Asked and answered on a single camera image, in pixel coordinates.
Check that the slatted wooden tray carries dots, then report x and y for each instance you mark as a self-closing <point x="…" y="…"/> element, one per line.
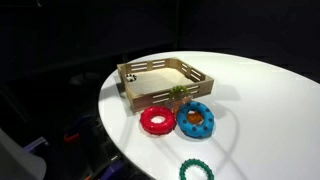
<point x="156" y="80"/>

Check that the orange translucent ball toy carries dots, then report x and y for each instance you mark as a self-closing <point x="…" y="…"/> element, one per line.
<point x="171" y="106"/>

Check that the grey curved object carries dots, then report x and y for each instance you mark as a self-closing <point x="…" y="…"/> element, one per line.
<point x="13" y="163"/>

